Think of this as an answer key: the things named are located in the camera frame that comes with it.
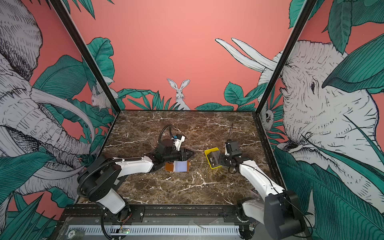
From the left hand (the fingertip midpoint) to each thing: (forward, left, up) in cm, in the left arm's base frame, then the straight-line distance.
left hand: (194, 152), depth 83 cm
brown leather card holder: (-3, +10, -12) cm, 16 cm away
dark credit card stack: (0, -12, -9) cm, 15 cm away
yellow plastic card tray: (+5, -8, -9) cm, 13 cm away
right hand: (-1, -15, -5) cm, 16 cm away
